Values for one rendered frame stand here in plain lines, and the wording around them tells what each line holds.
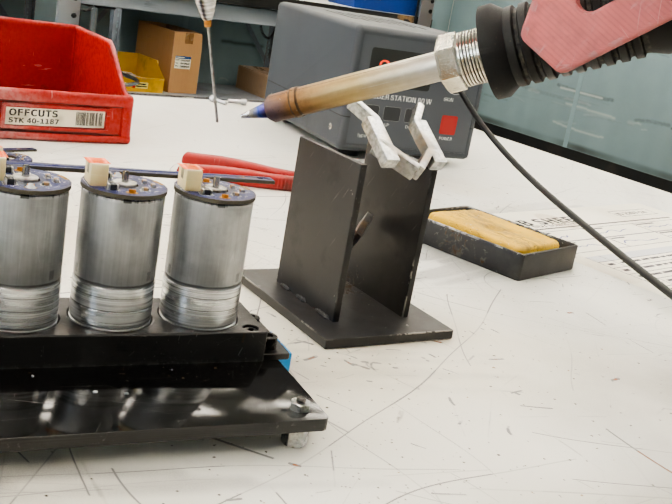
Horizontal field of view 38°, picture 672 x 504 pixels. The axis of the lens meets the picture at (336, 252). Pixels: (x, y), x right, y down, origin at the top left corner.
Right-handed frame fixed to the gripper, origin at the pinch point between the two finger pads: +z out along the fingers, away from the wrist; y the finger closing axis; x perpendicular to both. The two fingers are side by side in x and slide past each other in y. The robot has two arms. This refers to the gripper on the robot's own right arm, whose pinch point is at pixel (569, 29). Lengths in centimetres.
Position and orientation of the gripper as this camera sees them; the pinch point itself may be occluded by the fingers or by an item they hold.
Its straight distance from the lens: 26.0
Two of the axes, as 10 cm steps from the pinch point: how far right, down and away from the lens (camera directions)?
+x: 7.2, 6.9, -1.0
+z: -6.1, 6.9, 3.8
